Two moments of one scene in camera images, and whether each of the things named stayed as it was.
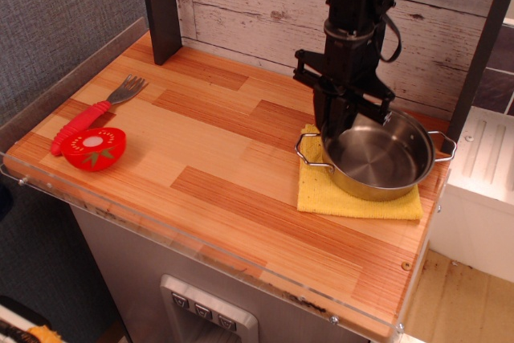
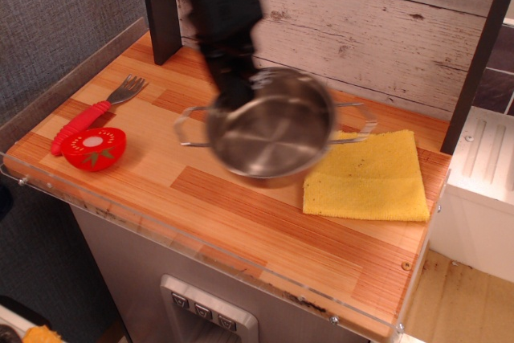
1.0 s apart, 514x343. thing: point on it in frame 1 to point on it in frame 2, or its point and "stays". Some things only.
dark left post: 166,36 stays
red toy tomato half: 95,149 stays
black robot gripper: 348,67 to 226,10
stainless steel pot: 375,161 to 280,132
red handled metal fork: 80,120 stays
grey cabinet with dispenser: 163,294 stays
